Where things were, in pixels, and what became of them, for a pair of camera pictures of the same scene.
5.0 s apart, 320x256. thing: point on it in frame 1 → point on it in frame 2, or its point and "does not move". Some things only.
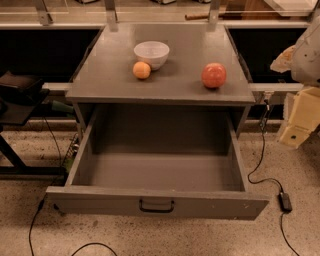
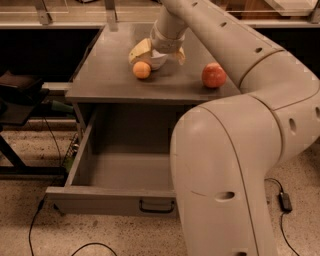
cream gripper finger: (294, 136) → (143, 47)
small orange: (141, 70) does not move
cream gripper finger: (284, 61) → (181, 55)
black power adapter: (284, 200) does not move
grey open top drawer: (180, 167) does not move
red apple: (214, 75) does not move
